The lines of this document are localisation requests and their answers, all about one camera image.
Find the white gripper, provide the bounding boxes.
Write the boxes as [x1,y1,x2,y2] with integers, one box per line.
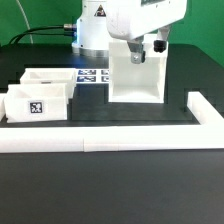
[106,0,187,64]

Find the white drawer cabinet box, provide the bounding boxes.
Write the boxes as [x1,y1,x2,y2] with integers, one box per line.
[109,34,168,103]

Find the white front drawer tray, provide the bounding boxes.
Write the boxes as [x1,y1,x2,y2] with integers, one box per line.
[4,84,68,123]

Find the white drawer tray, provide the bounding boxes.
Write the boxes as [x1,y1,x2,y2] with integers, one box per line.
[20,68,77,99]
[4,84,68,123]

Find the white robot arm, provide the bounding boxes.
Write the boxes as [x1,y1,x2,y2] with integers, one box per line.
[72,0,187,64]

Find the white rear drawer tray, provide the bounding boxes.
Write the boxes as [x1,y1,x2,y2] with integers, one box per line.
[20,68,77,99]

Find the marker tag sheet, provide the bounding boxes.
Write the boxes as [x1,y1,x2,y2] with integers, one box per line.
[76,69,109,84]

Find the white U-shaped fence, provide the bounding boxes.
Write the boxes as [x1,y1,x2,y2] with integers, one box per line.
[0,92,224,153]

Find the black cables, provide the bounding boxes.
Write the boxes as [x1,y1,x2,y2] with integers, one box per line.
[8,23,78,46]

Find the thin white cable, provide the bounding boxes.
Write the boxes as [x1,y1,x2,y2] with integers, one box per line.
[14,0,34,45]

